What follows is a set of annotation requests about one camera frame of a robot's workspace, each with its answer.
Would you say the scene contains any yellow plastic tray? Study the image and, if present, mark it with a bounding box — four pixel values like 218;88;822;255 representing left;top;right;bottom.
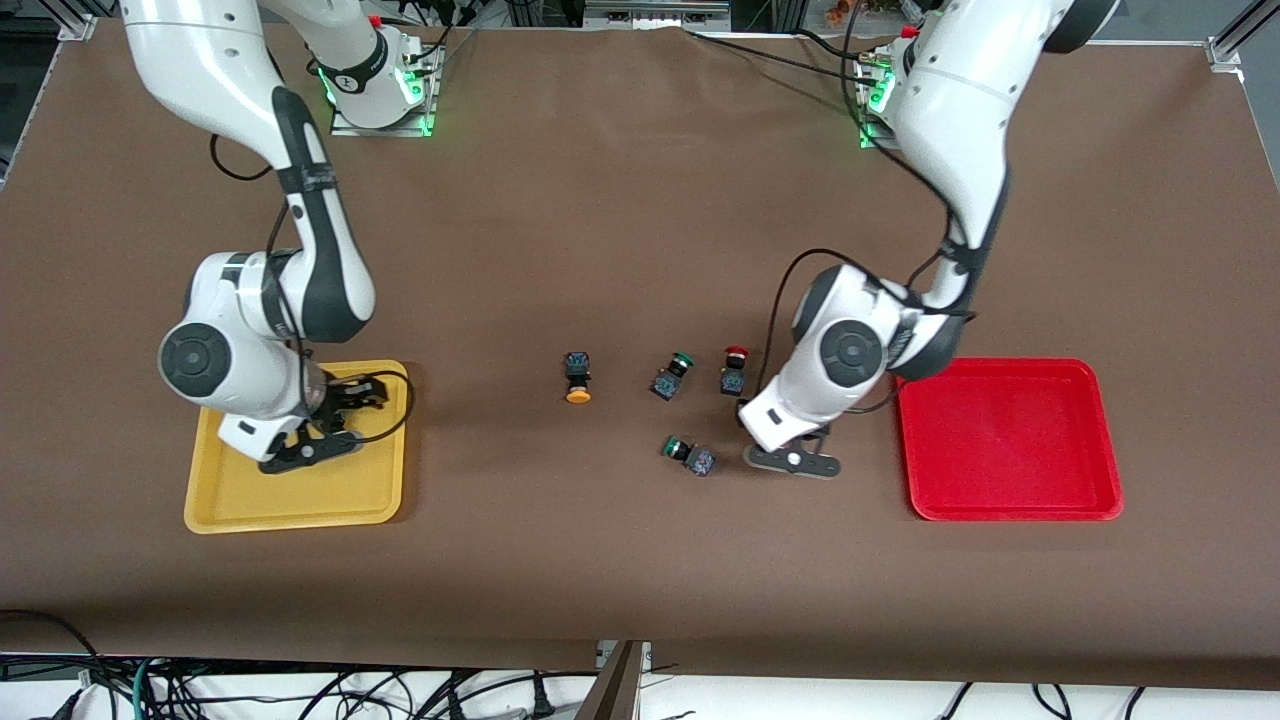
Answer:
183;359;410;535

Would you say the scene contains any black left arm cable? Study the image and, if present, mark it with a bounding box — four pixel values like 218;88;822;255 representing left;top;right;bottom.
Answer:
765;0;976;401

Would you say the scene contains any short black table cable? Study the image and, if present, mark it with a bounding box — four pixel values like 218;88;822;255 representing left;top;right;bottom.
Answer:
795;28;896;71

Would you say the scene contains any brown table cover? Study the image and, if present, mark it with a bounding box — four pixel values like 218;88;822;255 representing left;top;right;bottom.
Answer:
0;22;1280;691

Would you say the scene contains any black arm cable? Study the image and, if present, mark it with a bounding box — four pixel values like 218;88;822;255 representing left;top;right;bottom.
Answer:
208;130;414;446
765;0;976;401

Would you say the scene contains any black floor cable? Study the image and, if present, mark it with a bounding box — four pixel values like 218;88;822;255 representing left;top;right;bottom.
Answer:
0;610;101;720

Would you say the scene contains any green mushroom push button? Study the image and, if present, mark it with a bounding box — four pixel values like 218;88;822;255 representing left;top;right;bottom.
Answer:
650;352;696;402
661;435;717;478

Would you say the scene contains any green floor cable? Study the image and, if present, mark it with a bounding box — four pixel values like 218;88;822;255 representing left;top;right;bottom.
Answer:
128;657;161;720

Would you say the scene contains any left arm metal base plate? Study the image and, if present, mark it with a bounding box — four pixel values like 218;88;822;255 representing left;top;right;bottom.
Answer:
858;50;906;153

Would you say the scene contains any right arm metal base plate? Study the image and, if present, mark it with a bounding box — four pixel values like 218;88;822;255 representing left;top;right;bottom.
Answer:
330;45;441;138

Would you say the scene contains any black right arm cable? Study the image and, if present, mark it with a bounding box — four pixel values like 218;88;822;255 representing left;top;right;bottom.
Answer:
208;130;414;446

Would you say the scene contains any long black table cable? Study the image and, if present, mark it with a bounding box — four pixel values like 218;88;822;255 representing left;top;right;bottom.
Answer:
683;28;886;89

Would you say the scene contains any red plastic tray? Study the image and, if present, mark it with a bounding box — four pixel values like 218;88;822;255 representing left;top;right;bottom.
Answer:
895;357;1125;523

